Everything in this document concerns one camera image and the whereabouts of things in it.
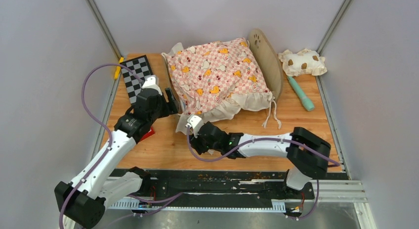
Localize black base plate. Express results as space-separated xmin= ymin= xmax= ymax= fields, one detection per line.
xmin=89 ymin=168 xmax=325 ymax=209

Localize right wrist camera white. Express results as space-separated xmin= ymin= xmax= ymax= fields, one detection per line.
xmin=186 ymin=114 xmax=204 ymax=137

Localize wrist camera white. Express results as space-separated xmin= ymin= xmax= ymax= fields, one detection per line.
xmin=141 ymin=75 xmax=163 ymax=95
xmin=186 ymin=114 xmax=204 ymax=137

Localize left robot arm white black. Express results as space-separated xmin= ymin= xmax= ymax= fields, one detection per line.
xmin=54 ymin=88 xmax=178 ymax=229

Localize cream pillow brown spots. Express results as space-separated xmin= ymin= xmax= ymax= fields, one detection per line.
xmin=278 ymin=48 xmax=328 ymax=77

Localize teal cylindrical toy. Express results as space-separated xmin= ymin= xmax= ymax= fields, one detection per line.
xmin=287 ymin=76 xmax=315 ymax=112

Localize yellow clip on frame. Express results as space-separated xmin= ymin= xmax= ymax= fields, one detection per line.
xmin=114 ymin=57 xmax=125 ymax=80

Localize pink checkered duck cushion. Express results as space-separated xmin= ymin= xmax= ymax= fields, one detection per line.
xmin=162 ymin=38 xmax=277 ymax=134

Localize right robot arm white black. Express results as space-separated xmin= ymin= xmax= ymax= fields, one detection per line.
xmin=186 ymin=121 xmax=340 ymax=198

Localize wooden pet bed striped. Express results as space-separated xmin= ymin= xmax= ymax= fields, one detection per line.
xmin=161 ymin=28 xmax=285 ymax=115

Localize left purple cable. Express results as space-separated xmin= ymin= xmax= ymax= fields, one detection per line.
xmin=58 ymin=63 xmax=184 ymax=229

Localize black grey chessboard box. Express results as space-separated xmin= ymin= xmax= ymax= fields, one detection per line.
xmin=121 ymin=55 xmax=154 ymax=104

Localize red white window brick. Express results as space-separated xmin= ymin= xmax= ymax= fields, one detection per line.
xmin=141 ymin=127 xmax=155 ymax=141

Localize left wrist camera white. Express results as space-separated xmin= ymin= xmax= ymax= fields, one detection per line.
xmin=141 ymin=75 xmax=163 ymax=95

